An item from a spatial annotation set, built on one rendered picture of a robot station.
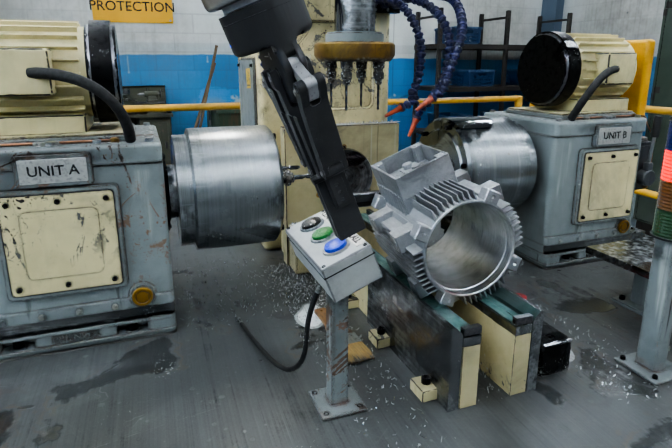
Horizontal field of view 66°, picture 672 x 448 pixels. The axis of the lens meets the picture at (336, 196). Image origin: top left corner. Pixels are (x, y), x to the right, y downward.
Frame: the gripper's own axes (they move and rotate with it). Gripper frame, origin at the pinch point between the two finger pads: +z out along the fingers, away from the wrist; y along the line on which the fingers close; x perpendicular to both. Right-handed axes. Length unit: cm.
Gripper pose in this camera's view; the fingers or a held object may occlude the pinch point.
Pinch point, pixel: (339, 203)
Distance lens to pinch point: 51.9
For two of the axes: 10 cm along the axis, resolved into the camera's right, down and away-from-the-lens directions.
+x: -8.7, 4.4, -2.2
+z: 3.5, 8.7, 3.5
